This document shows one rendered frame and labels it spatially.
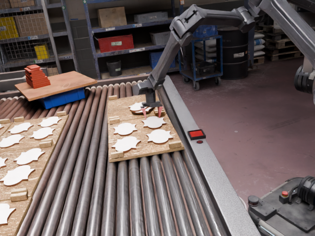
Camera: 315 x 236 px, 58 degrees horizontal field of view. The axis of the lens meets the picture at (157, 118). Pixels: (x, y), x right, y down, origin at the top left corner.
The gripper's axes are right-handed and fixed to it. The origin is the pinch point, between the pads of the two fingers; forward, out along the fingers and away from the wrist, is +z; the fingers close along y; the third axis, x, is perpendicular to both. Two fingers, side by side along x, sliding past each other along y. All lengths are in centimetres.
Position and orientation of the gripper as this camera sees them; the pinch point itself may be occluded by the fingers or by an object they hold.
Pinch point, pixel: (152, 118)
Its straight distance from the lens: 162.7
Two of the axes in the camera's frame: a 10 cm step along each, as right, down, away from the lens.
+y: 9.8, -1.2, 1.4
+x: -1.6, -1.8, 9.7
